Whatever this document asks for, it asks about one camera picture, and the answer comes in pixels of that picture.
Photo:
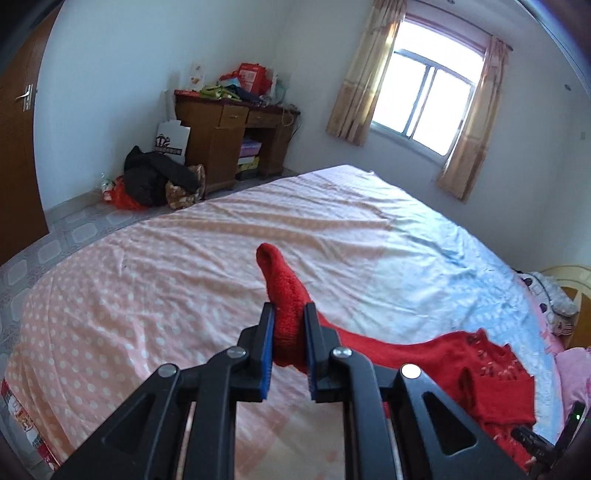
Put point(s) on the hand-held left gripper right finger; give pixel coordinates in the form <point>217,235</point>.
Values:
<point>311,355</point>

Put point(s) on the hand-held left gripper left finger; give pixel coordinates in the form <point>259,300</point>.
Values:
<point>268,350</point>

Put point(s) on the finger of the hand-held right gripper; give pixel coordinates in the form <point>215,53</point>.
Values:
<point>531,441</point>

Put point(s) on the red knit sweater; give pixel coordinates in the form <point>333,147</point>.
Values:
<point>286,295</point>

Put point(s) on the pink blanket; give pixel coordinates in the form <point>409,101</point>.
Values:
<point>575,374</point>

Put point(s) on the bed with dotted sheet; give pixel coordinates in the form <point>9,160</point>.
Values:
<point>184,277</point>

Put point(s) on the grey white patterned pillow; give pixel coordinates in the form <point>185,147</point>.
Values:
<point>547,290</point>

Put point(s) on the cream wooden headboard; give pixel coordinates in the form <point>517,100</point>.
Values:
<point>575,277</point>

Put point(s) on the brown printed cloth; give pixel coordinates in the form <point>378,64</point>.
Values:
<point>182,196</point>

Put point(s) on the yellow box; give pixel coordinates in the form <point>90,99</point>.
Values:
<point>247,168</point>

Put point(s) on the purple box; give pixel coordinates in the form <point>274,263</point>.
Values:
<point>250,148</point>

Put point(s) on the brown wooden desk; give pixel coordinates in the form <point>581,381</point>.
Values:
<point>207,152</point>

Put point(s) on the black jacket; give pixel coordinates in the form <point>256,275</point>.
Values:
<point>147,180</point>

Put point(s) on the red cloth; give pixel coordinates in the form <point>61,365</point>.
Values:
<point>124,198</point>

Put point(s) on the white paper bag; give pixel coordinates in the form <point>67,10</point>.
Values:
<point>173,141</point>

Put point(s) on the red printed mattress side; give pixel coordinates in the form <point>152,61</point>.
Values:
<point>23,420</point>

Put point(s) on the green cloth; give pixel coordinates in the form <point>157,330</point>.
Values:
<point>217,92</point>

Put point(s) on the red gift bag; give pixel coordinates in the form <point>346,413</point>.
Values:
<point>254,78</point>

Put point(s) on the sliding glass window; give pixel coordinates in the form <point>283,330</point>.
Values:
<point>425,97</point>

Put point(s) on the brown wooden door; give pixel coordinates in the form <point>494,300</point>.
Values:
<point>18,175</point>

